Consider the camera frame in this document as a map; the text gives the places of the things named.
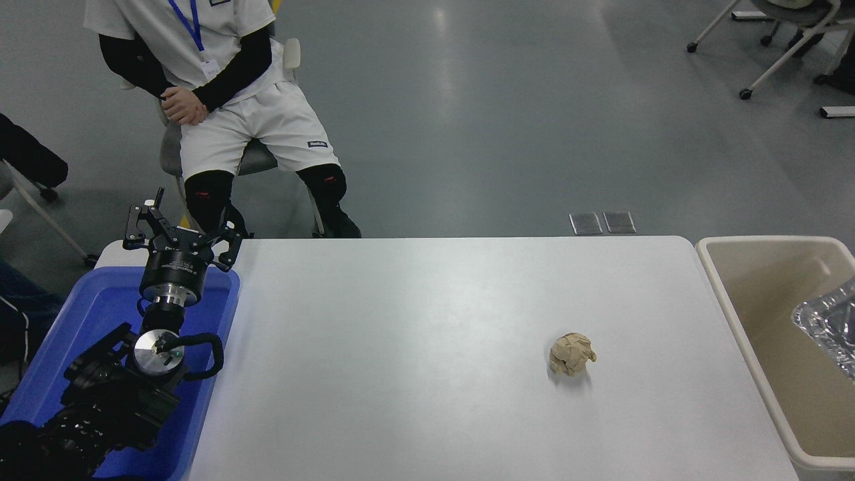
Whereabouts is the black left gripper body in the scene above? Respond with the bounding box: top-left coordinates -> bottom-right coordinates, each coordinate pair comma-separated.
139,230 -> 216,295

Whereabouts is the silver foil tray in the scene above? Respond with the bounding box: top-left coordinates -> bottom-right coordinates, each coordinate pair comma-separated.
792,277 -> 855,383

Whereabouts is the person's left hand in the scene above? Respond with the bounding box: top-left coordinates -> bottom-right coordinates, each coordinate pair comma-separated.
167,100 -> 208,127

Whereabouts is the person's right hand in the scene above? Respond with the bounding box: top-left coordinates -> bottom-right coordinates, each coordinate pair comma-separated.
160,87 -> 196,111

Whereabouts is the blue plastic tray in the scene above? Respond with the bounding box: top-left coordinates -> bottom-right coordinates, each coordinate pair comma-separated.
0,267 -> 240,481

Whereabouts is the grey swivel chair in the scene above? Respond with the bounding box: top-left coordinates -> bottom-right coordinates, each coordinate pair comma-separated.
120,37 -> 331,239

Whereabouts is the black-backed office chair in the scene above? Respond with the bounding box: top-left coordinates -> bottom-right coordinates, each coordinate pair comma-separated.
0,112 -> 100,269

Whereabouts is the crumpled tan paper ball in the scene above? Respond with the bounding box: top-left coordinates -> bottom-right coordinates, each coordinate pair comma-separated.
549,332 -> 597,377

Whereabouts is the large pale plastic bin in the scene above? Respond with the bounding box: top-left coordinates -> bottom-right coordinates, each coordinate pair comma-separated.
695,235 -> 855,472

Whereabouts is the white-legged wheeled chair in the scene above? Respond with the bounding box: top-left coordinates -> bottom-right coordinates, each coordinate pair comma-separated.
687,0 -> 855,102

